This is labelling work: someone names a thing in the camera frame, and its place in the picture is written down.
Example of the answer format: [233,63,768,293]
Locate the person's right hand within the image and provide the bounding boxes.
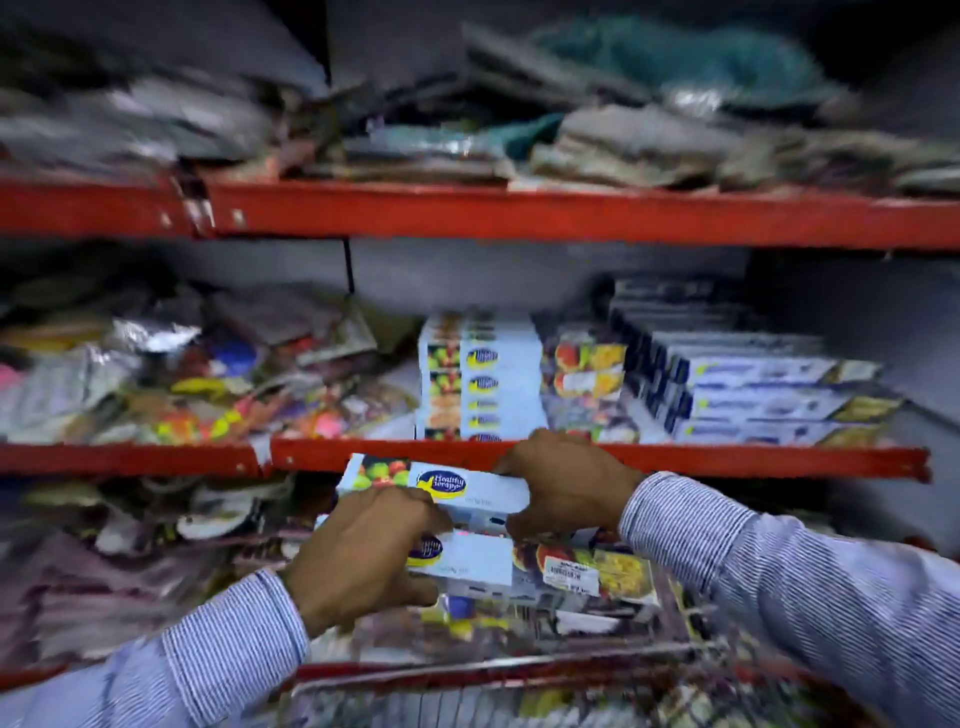
[494,428,650,543]

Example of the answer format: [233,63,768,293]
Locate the person's left hand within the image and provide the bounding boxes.
[281,486,454,639]

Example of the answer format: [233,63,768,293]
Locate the white fruit-print wrap box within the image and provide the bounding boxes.
[336,452,532,535]
[403,527,663,603]

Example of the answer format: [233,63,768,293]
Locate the person's right forearm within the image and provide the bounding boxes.
[617,471,960,728]

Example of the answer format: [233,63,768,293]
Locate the person's left forearm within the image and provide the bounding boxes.
[0,568,311,728]

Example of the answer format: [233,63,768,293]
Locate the heap of printed packets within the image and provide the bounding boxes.
[311,581,721,665]

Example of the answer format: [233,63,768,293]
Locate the stack of white wrap boxes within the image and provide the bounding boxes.
[414,310,549,444]

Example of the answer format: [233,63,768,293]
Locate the stack of fruit-picture boxes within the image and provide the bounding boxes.
[541,327,640,444]

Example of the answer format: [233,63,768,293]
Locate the red metal shelf board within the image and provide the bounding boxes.
[0,166,960,252]
[0,438,933,485]

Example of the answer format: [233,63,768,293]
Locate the stack of long blue-white boxes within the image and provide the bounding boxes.
[609,276,906,449]

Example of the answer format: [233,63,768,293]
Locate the pile of colourful plastic packets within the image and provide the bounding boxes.
[0,273,421,445]

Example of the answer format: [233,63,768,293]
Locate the pile of pale wrapped packets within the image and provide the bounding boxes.
[0,472,342,665]

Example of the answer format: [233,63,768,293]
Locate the pile of folded grey cloths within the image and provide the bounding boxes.
[315,22,960,198]

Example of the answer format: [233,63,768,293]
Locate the pile of grey plastic packets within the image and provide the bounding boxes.
[0,45,361,181]

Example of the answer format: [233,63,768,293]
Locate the teal fluffy mat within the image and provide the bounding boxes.
[528,16,845,114]

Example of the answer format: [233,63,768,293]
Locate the red wire basket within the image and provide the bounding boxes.
[281,641,890,728]

